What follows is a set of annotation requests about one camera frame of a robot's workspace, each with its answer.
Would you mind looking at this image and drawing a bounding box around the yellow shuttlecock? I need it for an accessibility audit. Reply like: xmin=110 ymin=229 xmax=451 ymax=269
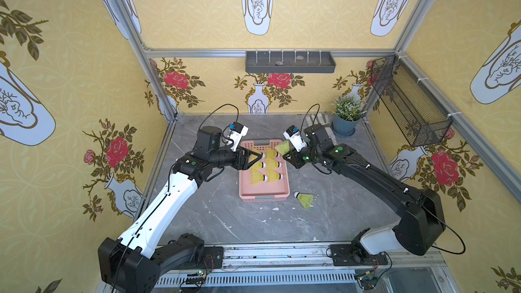
xmin=275 ymin=141 xmax=290 ymax=155
xmin=250 ymin=171 xmax=267 ymax=185
xmin=250 ymin=161 xmax=265 ymax=171
xmin=294 ymin=191 xmax=315 ymax=210
xmin=265 ymin=158 xmax=282 ymax=170
xmin=265 ymin=147 xmax=280 ymax=160
xmin=266 ymin=170 xmax=284 ymax=183

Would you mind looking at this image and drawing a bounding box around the pink perforated storage basket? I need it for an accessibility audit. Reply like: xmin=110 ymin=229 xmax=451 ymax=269
xmin=239 ymin=139 xmax=290 ymax=202

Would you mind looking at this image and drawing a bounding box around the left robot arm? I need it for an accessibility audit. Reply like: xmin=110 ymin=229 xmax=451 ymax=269
xmin=98 ymin=122 xmax=262 ymax=292

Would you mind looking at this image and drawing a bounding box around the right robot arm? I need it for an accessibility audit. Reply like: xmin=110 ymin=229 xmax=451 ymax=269
xmin=282 ymin=124 xmax=446 ymax=260

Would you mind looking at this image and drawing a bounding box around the grey white work glove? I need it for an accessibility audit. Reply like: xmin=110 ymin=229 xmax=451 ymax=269
xmin=303 ymin=113 xmax=331 ymax=130

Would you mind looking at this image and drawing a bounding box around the green plant in blue pot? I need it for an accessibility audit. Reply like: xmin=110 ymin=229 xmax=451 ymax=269
xmin=332 ymin=96 xmax=363 ymax=137

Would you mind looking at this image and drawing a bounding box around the small circuit board left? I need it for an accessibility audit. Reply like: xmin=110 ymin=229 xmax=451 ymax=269
xmin=185 ymin=271 xmax=207 ymax=287

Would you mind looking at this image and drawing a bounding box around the small circuit board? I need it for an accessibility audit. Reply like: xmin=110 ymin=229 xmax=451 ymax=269
xmin=355 ymin=271 xmax=378 ymax=292
xmin=185 ymin=271 xmax=207 ymax=287

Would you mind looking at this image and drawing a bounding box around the small circuit board right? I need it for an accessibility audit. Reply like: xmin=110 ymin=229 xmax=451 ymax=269
xmin=355 ymin=271 xmax=378 ymax=292

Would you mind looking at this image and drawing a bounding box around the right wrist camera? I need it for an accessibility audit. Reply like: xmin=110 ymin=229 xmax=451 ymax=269
xmin=284 ymin=125 xmax=307 ymax=152

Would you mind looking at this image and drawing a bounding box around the grey wall shelf tray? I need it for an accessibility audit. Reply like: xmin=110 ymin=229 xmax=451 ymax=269
xmin=245 ymin=50 xmax=336 ymax=74

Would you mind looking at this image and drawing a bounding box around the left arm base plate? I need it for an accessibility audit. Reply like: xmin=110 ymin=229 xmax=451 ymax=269
xmin=170 ymin=246 xmax=224 ymax=270

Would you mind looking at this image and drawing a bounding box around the black wire mesh basket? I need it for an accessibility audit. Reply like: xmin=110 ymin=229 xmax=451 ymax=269
xmin=370 ymin=56 xmax=453 ymax=147

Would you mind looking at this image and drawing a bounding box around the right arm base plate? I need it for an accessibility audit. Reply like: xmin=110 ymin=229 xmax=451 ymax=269
xmin=328 ymin=244 xmax=389 ymax=268

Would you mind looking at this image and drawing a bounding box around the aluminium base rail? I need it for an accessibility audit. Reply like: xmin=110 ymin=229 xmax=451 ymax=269
xmin=95 ymin=241 xmax=461 ymax=293

